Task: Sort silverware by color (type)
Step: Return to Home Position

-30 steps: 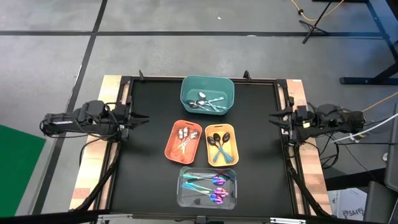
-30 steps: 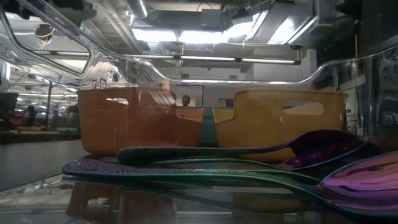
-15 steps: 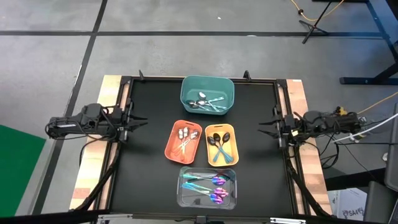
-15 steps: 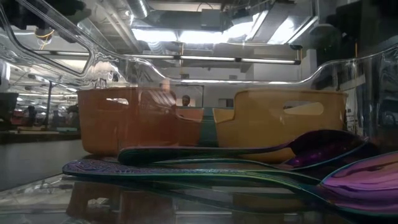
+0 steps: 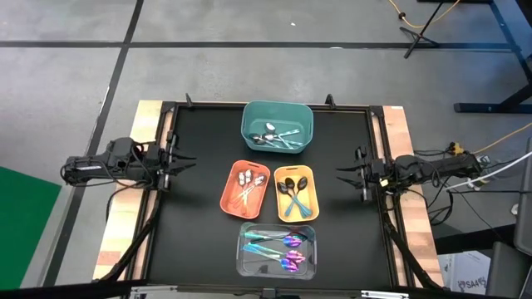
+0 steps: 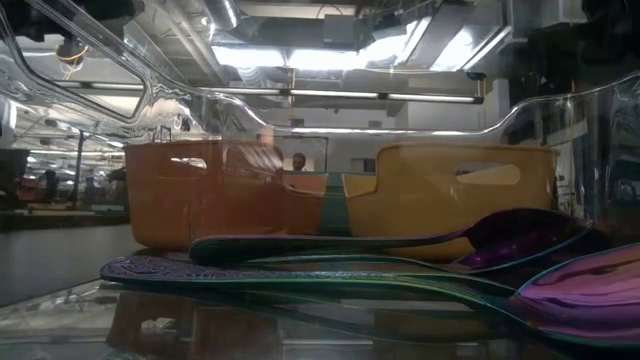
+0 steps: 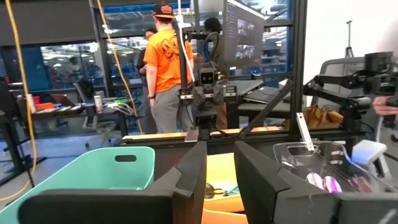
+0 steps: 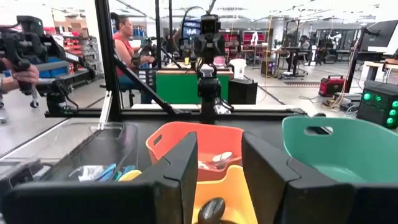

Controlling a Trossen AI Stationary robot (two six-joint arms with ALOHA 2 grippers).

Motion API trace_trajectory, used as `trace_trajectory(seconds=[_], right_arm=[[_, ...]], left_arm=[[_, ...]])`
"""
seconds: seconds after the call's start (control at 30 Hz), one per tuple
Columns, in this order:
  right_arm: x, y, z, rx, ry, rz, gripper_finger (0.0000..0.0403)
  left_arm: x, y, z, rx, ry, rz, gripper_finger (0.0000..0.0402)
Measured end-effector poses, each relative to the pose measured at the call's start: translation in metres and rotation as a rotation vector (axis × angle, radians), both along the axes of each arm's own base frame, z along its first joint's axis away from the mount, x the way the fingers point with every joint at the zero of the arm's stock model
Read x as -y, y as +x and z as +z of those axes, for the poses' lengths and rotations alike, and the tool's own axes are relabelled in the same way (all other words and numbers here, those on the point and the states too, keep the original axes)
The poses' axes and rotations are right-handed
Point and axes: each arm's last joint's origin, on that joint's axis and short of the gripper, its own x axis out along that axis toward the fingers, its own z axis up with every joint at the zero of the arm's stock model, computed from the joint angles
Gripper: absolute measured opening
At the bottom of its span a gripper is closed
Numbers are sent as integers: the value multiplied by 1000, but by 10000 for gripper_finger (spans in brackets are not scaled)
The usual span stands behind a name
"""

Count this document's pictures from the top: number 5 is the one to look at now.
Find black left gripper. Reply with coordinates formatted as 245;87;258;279
154;130;198;193

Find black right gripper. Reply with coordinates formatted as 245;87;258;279
335;144;391;203

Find black spoon teal handle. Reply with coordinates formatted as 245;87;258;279
277;180;311;219
284;177;308;219
284;175;309;218

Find silver spoon orange handle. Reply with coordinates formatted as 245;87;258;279
239;168;254;207
236;171;249;208
230;174;268;208

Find orange plastic bin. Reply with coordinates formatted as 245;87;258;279
219;159;272;220

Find iridescent rainbow spoon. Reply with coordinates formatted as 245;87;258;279
243;230;308;249
249;250;301;274
242;243;308;265

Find yellow plastic bin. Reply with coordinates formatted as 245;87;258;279
273;164;320;223

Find teal plastic bin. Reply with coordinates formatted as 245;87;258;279
240;99;315;154

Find clear plastic bin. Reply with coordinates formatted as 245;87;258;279
235;222;318;282

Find white cardboard box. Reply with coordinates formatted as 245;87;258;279
438;250;492;297

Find black floor stand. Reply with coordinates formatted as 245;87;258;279
398;0;446;59

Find green floor mat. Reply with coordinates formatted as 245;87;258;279
0;165;62;292

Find dark grey chair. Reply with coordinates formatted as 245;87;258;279
485;136;532;299

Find black table frame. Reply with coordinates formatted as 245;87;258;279
124;100;416;294

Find black arm base cable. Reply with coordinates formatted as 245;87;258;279
106;184;142;225

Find black floor cables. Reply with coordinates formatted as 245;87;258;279
415;178;520;233

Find white cable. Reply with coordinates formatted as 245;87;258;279
445;151;532;191

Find yellow floor cable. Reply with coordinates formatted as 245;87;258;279
388;0;461;30
473;122;532;154

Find black desk frame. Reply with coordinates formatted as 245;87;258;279
417;0;532;114

